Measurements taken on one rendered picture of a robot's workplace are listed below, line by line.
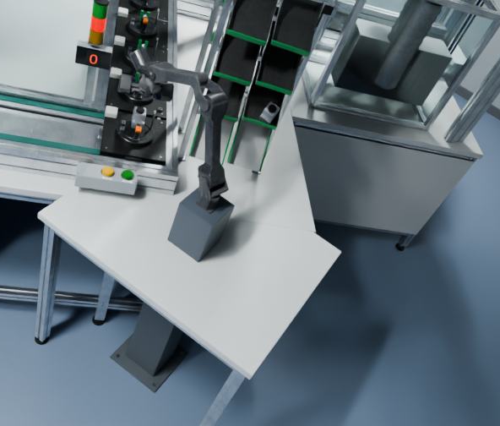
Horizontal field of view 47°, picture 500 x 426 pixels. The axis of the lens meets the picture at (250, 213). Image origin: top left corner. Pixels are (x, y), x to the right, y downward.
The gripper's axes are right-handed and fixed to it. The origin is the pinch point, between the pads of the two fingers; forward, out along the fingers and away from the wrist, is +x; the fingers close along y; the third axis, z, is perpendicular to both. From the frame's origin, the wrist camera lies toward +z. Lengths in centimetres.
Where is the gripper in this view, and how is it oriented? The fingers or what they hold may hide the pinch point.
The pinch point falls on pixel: (144, 91)
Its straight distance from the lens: 214.3
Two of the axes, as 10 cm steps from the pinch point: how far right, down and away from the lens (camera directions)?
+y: -9.5, -1.3, -2.9
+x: -2.9, 0.5, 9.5
